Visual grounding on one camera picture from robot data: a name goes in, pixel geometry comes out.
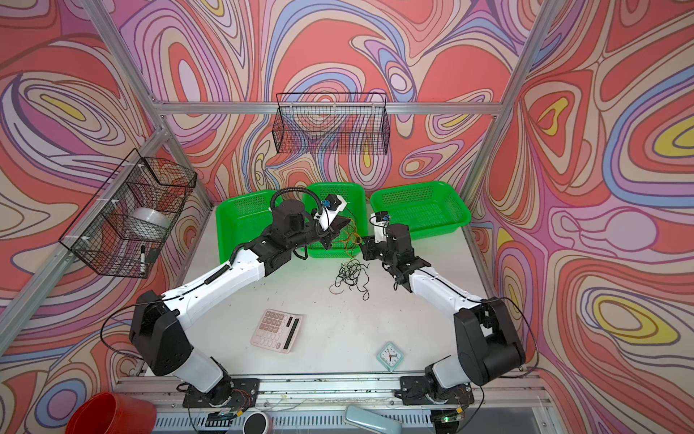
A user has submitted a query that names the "orange cable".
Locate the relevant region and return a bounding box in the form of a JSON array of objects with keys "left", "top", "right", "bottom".
[{"left": 335, "top": 219, "right": 365, "bottom": 256}]

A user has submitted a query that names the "red cable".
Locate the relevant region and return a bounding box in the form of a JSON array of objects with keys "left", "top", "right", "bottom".
[{"left": 343, "top": 205, "right": 361, "bottom": 245}]

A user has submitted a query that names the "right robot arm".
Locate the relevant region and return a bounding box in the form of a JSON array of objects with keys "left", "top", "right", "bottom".
[{"left": 360, "top": 224, "right": 526, "bottom": 390}]

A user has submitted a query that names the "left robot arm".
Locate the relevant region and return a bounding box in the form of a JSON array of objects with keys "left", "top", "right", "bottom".
[{"left": 129, "top": 188, "right": 350, "bottom": 407}]

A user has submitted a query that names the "middle green plastic basket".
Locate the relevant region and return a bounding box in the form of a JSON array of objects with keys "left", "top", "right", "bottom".
[{"left": 307, "top": 183, "right": 369, "bottom": 259}]

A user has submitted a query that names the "green plastic basket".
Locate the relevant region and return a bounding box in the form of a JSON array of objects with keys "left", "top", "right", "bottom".
[
  {"left": 307, "top": 183, "right": 369, "bottom": 259},
  {"left": 370, "top": 181, "right": 472, "bottom": 240},
  {"left": 215, "top": 190, "right": 275, "bottom": 263}
]

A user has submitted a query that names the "right green plastic basket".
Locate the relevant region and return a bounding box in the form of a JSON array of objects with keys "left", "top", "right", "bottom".
[{"left": 370, "top": 181, "right": 472, "bottom": 240}]

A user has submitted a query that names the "left green plastic basket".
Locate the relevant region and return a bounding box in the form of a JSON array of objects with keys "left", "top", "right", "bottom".
[{"left": 215, "top": 190, "right": 275, "bottom": 263}]

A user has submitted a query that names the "teal square clock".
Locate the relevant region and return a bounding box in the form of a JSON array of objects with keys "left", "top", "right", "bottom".
[{"left": 376, "top": 342, "right": 404, "bottom": 373}]

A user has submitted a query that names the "pink calculator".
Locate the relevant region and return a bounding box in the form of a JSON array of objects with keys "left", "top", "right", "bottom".
[{"left": 250, "top": 309, "right": 304, "bottom": 354}]

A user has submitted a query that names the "round black white cup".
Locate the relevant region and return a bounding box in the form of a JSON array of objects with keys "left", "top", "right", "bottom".
[{"left": 242, "top": 412, "right": 272, "bottom": 434}]

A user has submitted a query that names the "red plastic bowl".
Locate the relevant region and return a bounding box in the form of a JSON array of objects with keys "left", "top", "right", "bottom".
[{"left": 65, "top": 392, "right": 157, "bottom": 434}]

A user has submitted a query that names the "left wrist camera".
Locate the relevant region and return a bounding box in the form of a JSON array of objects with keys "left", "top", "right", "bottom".
[{"left": 318, "top": 193, "right": 347, "bottom": 231}]

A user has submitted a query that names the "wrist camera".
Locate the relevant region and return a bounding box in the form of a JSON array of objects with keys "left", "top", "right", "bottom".
[
  {"left": 369, "top": 211, "right": 390, "bottom": 243},
  {"left": 318, "top": 193, "right": 347, "bottom": 231}
]

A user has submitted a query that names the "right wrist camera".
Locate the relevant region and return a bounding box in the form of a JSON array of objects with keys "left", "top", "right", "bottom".
[{"left": 369, "top": 211, "right": 390, "bottom": 243}]

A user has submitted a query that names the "black cable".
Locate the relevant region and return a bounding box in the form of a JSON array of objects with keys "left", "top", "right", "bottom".
[{"left": 328, "top": 257, "right": 372, "bottom": 302}]

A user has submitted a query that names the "black wire wall basket back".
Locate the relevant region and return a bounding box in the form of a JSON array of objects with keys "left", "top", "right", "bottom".
[{"left": 272, "top": 92, "right": 390, "bottom": 156}]

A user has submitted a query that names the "black wire wall basket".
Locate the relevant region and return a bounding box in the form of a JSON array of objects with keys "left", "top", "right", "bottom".
[
  {"left": 59, "top": 150, "right": 197, "bottom": 278},
  {"left": 272, "top": 92, "right": 390, "bottom": 156}
]

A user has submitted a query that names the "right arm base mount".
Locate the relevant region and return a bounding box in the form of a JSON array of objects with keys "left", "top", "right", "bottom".
[{"left": 394, "top": 375, "right": 475, "bottom": 408}]

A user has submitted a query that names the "grey blue handle object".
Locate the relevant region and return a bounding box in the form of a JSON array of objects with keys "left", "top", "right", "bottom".
[{"left": 344, "top": 406, "right": 402, "bottom": 434}]

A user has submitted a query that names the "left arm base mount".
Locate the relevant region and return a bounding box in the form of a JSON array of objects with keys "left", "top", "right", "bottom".
[{"left": 183, "top": 359, "right": 260, "bottom": 412}]

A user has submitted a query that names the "black wire wall basket left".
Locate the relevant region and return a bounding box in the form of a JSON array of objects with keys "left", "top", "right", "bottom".
[{"left": 59, "top": 150, "right": 197, "bottom": 278}]

